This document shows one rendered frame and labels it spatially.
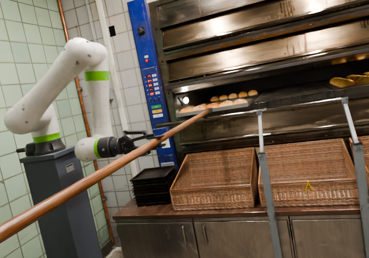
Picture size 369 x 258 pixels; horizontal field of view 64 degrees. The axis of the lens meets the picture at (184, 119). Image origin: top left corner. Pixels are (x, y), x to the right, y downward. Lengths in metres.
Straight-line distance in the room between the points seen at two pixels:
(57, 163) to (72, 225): 0.31
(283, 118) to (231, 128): 0.39
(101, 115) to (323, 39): 1.56
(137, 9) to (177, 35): 0.39
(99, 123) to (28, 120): 0.30
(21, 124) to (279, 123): 1.68
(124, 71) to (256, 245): 1.68
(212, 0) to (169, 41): 0.44
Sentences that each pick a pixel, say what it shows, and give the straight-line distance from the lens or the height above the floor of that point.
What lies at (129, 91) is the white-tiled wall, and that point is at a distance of 2.60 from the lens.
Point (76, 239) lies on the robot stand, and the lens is 1.65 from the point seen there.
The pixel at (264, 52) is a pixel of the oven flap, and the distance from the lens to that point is 2.27.
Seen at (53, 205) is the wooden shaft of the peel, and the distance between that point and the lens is 0.74.
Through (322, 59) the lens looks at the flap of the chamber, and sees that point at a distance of 2.13.
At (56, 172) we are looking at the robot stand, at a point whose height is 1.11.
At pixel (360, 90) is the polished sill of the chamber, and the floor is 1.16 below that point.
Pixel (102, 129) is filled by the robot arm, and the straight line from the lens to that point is 1.47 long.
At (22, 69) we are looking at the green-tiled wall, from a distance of 2.50.
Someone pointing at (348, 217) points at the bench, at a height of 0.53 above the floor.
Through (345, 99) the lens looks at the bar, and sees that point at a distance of 1.92.
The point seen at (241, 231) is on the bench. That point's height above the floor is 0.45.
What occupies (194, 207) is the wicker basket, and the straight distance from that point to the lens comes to 2.06.
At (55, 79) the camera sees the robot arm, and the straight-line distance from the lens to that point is 1.35.
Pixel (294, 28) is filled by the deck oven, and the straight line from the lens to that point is 2.28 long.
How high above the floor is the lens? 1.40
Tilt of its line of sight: 6 degrees down
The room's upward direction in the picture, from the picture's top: 11 degrees counter-clockwise
